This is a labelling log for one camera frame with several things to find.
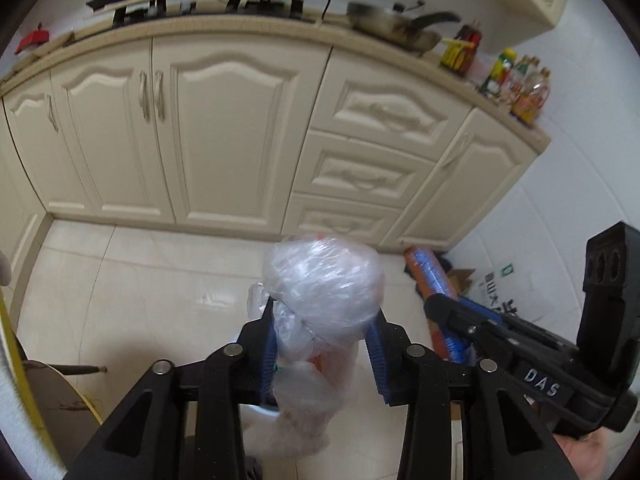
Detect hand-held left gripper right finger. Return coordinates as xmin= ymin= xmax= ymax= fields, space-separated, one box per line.
xmin=365 ymin=312 xmax=581 ymax=480

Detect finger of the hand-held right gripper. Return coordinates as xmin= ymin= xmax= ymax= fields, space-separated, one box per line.
xmin=425 ymin=293 xmax=521 ymax=376
xmin=457 ymin=296 xmax=581 ymax=353

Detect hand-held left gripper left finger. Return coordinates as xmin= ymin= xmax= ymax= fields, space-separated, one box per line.
xmin=62 ymin=297 xmax=281 ymax=480

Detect blue trash bin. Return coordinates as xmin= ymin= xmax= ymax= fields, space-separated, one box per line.
xmin=239 ymin=400 xmax=283 ymax=421

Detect orange and blue snack packet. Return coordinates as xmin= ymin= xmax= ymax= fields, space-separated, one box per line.
xmin=404 ymin=245 xmax=473 ymax=363

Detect clear plastic bag orange contents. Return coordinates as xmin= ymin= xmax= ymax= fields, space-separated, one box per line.
xmin=245 ymin=232 xmax=388 ymax=458

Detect person's right hand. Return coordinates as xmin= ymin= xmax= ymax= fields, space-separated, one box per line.
xmin=554 ymin=430 xmax=608 ymax=480

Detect brown cardboard box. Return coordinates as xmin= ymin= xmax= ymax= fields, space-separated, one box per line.
xmin=447 ymin=267 xmax=476 ymax=297

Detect cream cabinet drawer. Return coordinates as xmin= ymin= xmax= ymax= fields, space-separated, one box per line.
xmin=295 ymin=130 xmax=437 ymax=208
xmin=282 ymin=192 xmax=405 ymax=248
xmin=310 ymin=52 xmax=473 ymax=161

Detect cream cabinet door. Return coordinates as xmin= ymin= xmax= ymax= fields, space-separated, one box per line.
xmin=2 ymin=72 xmax=98 ymax=216
xmin=151 ymin=35 xmax=333 ymax=241
xmin=50 ymin=40 xmax=177 ymax=223
xmin=382 ymin=105 xmax=543 ymax=252

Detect dark wooden stick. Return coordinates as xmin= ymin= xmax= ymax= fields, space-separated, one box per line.
xmin=50 ymin=363 xmax=108 ymax=377

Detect round wooden stool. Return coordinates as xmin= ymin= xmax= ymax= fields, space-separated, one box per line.
xmin=20 ymin=360 xmax=107 ymax=480

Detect yellow curved rim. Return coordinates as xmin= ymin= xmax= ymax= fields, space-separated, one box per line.
xmin=0 ymin=295 xmax=68 ymax=480

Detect cream kitchen base cabinet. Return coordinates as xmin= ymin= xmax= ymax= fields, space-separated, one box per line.
xmin=0 ymin=10 xmax=551 ymax=253

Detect small clear sauce bottle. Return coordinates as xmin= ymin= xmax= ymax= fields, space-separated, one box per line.
xmin=510 ymin=55 xmax=533 ymax=106

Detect green yellow seasoning bottle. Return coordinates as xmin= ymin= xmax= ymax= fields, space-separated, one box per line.
xmin=480 ymin=47 xmax=518 ymax=98

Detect steel frying pan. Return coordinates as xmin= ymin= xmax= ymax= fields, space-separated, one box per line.
xmin=346 ymin=0 xmax=461 ymax=53

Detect wooden cutting board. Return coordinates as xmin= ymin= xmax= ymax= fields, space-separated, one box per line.
xmin=22 ymin=30 xmax=76 ymax=67

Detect red pot lid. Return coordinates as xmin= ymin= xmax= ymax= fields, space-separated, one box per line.
xmin=15 ymin=24 xmax=52 ymax=56

